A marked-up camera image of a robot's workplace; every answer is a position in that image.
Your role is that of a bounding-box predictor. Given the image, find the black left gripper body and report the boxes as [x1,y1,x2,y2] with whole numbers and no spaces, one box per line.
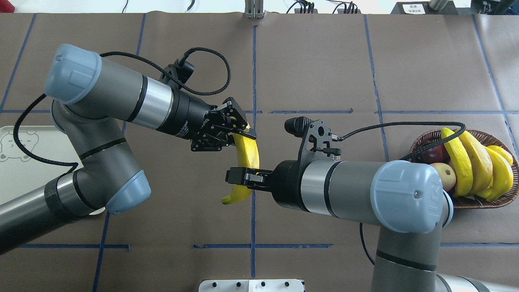
[157,91,235,152]

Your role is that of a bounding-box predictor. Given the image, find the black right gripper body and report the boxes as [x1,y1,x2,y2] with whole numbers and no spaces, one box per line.
[243,160,308,211]

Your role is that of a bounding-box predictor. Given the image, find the yellow banana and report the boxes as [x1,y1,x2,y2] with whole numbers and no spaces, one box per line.
[459,131,493,195]
[221,133,260,205]
[444,137,474,198]
[476,146,514,202]

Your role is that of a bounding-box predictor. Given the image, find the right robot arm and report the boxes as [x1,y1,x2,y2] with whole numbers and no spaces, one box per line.
[225,160,518,292]

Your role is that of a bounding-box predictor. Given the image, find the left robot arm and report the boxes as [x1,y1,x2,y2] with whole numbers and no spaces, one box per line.
[0,44,258,254]

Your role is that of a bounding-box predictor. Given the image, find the dark red apple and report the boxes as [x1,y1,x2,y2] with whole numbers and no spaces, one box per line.
[420,144,449,164]

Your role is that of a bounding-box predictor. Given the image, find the pink peach apple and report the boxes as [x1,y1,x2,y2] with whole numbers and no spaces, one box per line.
[430,163,457,192]

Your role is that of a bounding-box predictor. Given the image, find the white bear tray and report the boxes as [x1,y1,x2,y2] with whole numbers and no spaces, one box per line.
[0,126,80,204]

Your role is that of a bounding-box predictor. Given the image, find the yellow lemon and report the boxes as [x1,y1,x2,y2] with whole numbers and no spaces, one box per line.
[487,145,513,166]

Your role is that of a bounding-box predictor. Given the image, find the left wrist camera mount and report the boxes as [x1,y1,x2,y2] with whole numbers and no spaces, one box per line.
[158,59,195,89]

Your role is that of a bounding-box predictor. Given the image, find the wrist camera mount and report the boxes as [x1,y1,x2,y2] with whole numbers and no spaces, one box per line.
[284,116,342,164]
[158,59,195,89]

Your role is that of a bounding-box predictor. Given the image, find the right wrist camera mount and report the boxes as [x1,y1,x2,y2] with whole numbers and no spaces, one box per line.
[284,116,342,164]

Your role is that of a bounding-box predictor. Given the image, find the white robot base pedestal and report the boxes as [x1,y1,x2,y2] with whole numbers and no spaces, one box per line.
[198,279,306,292]

